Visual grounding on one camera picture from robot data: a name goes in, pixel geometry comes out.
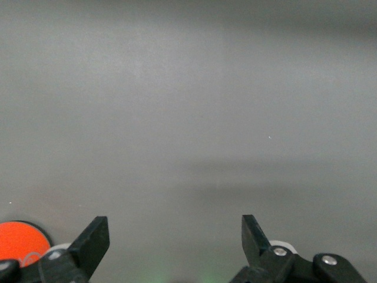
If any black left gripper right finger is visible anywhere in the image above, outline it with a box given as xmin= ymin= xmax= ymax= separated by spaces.
xmin=229 ymin=214 xmax=313 ymax=283

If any dark grey table mat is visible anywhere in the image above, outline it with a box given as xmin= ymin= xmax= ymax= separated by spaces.
xmin=0 ymin=0 xmax=377 ymax=283

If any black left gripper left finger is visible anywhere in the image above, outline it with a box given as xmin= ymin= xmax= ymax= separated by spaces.
xmin=38 ymin=216 xmax=111 ymax=283

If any orange cylinder container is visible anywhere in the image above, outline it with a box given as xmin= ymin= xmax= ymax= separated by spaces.
xmin=0 ymin=220 xmax=54 ymax=268

